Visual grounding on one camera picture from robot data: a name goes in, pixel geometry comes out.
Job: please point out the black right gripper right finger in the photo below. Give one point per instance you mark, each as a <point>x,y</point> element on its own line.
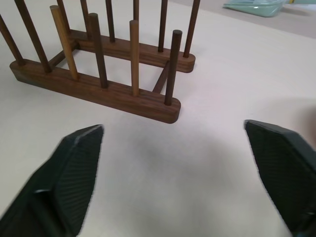
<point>286,170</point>

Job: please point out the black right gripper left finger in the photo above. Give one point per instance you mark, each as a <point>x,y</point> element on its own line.
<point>61,177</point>

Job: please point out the wooden peg dish rack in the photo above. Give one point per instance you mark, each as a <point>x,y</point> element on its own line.
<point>98,86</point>

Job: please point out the light green tray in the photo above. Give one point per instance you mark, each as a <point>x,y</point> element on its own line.
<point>259,8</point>

